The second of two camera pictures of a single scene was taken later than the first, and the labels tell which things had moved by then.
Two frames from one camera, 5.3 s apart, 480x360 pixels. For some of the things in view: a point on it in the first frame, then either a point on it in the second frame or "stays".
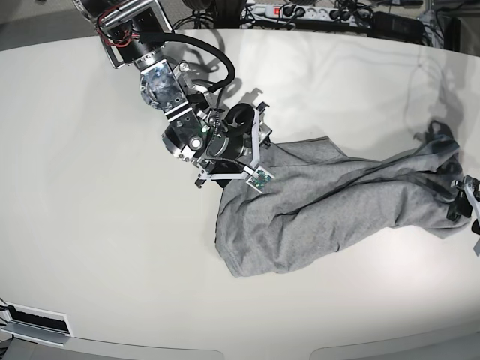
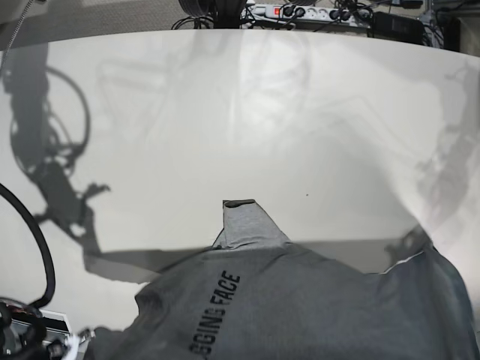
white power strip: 303,14 stays
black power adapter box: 395,27 stays
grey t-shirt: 321,202 → 256,295
